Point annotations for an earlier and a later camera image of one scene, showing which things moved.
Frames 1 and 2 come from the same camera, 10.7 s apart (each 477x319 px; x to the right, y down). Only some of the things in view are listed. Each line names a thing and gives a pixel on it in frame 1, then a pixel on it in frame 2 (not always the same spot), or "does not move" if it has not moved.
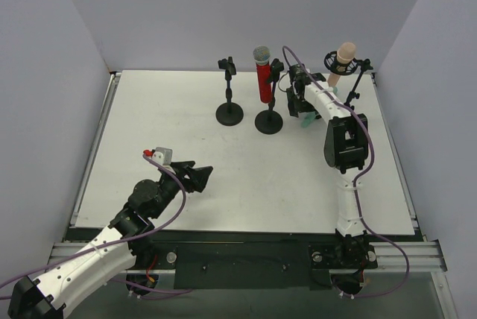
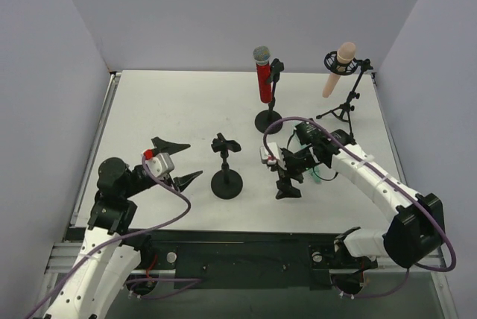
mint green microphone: x=312 y=115 → x=316 y=175
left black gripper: x=185 y=174 → x=170 y=176
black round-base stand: x=229 y=113 → x=226 y=184
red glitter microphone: x=261 y=55 does not move
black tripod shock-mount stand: x=332 y=64 does not move
